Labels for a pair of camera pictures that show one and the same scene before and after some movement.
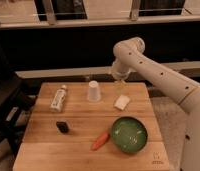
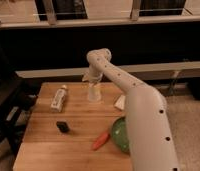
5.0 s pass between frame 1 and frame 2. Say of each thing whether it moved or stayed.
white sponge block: stayed
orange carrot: stayed
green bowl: stayed
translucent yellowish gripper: moved
